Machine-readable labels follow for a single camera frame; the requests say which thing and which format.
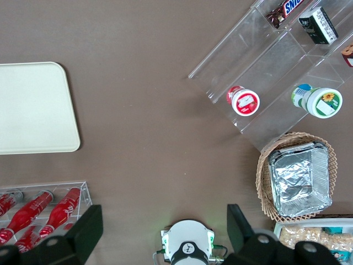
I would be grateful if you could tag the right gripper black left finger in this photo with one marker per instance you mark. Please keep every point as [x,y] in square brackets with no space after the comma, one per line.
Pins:
[69,248]

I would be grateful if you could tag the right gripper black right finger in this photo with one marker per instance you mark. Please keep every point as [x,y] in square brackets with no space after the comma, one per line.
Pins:
[256,248]

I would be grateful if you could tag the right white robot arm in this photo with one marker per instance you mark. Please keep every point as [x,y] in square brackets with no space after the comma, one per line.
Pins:
[187,234]

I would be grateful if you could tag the white rectangular snack tray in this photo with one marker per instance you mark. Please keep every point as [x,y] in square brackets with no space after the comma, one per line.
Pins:
[277,229]

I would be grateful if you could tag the light tan wicker basket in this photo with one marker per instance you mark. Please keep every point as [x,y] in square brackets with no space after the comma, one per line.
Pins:
[263,179]

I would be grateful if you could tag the beige plastic tray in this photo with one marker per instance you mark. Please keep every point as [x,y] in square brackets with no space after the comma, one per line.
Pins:
[33,107]

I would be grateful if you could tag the red cola bottle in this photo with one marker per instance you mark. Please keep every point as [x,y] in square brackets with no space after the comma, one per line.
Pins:
[27,214]
[27,238]
[5,205]
[62,211]

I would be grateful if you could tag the clear bag of crackers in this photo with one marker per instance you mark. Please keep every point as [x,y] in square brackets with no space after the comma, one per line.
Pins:
[336,241]
[295,234]

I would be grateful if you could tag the clear acrylic bottle rack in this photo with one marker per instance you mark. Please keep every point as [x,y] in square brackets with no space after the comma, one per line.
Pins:
[85,193]

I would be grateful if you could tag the foil wrapped packages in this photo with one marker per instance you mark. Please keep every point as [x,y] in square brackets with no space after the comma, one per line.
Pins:
[298,182]

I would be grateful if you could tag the teal snack packet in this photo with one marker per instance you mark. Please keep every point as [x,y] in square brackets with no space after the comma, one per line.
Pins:
[333,230]
[340,254]

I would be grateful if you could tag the red lidded yogurt cup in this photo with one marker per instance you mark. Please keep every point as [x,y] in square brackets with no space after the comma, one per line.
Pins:
[245,102]

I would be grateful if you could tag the green lidded yogurt cup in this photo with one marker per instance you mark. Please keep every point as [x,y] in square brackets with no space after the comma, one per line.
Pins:
[322,102]

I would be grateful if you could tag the clear acrylic stepped display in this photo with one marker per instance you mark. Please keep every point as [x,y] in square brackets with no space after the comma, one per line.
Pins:
[262,63]

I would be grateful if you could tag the red cookie box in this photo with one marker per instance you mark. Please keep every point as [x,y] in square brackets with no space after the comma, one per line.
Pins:
[348,55]

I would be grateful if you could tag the small black carton box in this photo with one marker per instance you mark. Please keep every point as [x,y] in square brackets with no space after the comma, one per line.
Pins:
[317,26]

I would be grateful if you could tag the Snickers chocolate bar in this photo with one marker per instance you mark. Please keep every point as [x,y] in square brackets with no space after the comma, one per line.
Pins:
[289,7]

